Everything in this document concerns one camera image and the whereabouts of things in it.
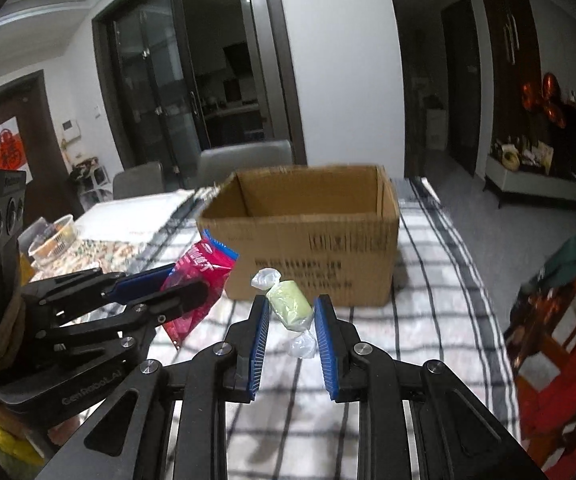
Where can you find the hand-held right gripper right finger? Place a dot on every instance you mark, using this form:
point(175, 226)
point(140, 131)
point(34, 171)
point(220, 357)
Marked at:
point(327, 350)

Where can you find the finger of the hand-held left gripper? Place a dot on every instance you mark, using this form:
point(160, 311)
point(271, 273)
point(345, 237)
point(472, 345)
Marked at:
point(137, 282)
point(167, 307)

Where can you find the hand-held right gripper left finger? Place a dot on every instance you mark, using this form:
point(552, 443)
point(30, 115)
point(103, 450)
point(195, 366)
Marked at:
point(260, 350)

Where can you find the red snack packet blue edge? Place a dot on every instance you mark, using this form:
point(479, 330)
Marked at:
point(197, 265)

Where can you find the pale green candy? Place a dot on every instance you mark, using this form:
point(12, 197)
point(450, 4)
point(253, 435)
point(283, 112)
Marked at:
point(290, 302)

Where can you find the brown cardboard box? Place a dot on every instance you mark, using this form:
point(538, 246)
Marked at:
point(318, 255)

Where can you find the colourful patterned tablecloth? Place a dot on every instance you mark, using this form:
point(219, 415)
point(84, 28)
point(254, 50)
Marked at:
point(102, 255)

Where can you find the clear plastic bowl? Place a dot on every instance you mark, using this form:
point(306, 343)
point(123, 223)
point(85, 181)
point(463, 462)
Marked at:
point(55, 242)

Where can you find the white flat sheet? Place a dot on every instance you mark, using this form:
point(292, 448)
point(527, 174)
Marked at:
point(127, 215)

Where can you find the grey dining chair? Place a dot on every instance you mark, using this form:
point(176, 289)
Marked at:
point(243, 160)
point(137, 180)

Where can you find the white storage rack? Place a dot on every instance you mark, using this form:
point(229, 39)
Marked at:
point(90, 185)

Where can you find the red paper door decoration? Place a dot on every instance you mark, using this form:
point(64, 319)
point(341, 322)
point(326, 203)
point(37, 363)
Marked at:
point(10, 147)

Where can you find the black and white plaid blanket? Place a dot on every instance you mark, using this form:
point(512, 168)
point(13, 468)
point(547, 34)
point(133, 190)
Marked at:
point(443, 270)

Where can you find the brown wooden door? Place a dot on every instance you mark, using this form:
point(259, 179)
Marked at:
point(32, 110)

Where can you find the yellow cloth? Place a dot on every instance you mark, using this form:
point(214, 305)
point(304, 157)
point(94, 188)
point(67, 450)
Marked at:
point(7, 435)

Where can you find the dark framed sliding glass door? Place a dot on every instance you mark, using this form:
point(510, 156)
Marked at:
point(167, 85)

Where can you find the brown wooden chair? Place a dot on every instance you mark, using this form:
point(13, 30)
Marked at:
point(563, 330)

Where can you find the red seat cushion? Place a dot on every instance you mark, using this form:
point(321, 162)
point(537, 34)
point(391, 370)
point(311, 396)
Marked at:
point(563, 410)

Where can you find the dark green patterned cloth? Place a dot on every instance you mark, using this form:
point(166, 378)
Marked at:
point(563, 265)

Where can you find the round woven basket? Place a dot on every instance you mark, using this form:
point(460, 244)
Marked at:
point(510, 156)

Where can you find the white low cabinet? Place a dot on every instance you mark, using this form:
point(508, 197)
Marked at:
point(538, 180)

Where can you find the pale upright card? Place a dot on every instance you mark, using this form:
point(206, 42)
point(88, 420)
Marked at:
point(544, 156)

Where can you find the orange foil balloon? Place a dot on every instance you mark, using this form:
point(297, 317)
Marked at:
point(552, 86)
point(559, 116)
point(531, 95)

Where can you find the dark tall wardrobe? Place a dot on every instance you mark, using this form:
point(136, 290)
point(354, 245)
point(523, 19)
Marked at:
point(510, 60)

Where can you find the white wall intercom panel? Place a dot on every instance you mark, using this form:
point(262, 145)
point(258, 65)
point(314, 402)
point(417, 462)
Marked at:
point(71, 129)

